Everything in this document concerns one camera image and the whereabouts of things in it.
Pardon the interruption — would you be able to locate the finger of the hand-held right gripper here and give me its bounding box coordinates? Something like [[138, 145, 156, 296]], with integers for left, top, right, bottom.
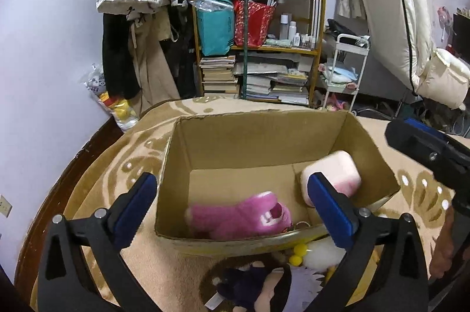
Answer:
[[385, 118, 459, 184]]

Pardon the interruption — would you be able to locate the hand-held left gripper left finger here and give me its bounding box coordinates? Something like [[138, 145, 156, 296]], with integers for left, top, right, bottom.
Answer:
[[37, 172, 162, 312]]

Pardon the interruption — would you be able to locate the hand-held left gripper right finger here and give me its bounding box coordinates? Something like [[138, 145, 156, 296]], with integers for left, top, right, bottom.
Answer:
[[305, 172, 430, 312]]

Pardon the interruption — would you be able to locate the pink and white plush cube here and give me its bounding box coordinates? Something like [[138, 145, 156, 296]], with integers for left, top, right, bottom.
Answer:
[[300, 150, 362, 207]]

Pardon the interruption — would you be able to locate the white-haired plush doll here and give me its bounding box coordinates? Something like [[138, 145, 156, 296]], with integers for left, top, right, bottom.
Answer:
[[288, 266, 331, 312]]

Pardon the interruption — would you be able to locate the dark purple plush doll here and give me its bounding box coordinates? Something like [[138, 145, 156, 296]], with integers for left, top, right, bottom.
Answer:
[[215, 261, 292, 311]]

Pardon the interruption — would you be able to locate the cardboard box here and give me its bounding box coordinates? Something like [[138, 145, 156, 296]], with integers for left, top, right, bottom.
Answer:
[[154, 109, 401, 257]]

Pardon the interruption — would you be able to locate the person's right hand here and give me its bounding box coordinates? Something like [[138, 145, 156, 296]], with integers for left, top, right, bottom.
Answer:
[[429, 204, 458, 279]]

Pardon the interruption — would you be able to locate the white plush with yellow balls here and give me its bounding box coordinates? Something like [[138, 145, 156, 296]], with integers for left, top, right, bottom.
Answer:
[[288, 238, 348, 269]]

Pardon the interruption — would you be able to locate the pink toy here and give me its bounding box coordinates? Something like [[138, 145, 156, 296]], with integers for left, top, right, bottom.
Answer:
[[325, 94, 349, 112]]

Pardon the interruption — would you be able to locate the pink plush bear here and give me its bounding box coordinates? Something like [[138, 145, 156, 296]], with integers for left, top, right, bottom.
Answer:
[[184, 192, 293, 239]]

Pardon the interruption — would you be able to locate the plastic bag of yellow toys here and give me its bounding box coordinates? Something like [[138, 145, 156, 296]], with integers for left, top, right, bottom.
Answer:
[[84, 63, 140, 131]]

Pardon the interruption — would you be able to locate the blue and white pillow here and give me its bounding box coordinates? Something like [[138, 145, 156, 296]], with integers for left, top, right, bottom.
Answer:
[[323, 64, 358, 85]]

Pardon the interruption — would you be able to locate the white trolley cart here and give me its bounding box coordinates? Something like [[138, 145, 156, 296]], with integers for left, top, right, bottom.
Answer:
[[319, 34, 370, 112]]

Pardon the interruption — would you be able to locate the black bag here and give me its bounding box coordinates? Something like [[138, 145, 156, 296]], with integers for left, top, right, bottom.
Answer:
[[327, 18, 368, 41]]

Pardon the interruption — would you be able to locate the pile of books and papers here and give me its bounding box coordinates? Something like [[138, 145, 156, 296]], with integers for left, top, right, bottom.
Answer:
[[242, 53, 311, 105]]

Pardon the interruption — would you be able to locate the cream padded lounge chair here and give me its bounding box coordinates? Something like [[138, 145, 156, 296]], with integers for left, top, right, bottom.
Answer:
[[350, 0, 470, 111]]

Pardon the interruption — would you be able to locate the black hanging garment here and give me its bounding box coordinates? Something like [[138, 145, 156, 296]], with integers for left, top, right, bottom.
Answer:
[[102, 13, 140, 98]]

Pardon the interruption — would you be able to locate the stack of old books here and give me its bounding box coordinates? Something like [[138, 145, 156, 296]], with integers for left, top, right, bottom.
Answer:
[[199, 55, 239, 94]]

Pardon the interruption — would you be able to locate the dark hanging coat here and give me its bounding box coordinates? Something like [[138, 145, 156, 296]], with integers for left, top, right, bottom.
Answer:
[[167, 0, 201, 98]]

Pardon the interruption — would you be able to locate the row of cosmetic bottles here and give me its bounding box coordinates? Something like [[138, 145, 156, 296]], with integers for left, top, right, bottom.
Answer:
[[279, 14, 317, 49]]

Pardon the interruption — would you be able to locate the teal paper bag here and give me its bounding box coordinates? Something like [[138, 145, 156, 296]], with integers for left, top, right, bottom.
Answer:
[[193, 0, 236, 56]]

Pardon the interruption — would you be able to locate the red gift bag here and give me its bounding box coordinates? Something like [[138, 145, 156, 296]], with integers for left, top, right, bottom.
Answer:
[[233, 0, 276, 48]]

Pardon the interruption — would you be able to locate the green pole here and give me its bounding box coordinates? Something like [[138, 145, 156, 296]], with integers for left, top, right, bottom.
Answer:
[[239, 0, 251, 100]]

